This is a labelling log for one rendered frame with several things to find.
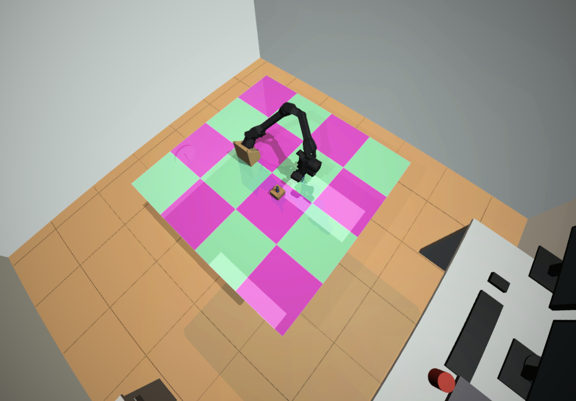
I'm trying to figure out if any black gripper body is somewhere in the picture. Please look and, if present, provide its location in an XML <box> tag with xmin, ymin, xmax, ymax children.
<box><xmin>290</xmin><ymin>162</ymin><xmax>308</xmax><ymax>182</ymax></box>

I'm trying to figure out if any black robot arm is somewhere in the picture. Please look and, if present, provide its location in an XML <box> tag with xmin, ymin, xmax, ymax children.
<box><xmin>240</xmin><ymin>102</ymin><xmax>322</xmax><ymax>177</ymax></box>

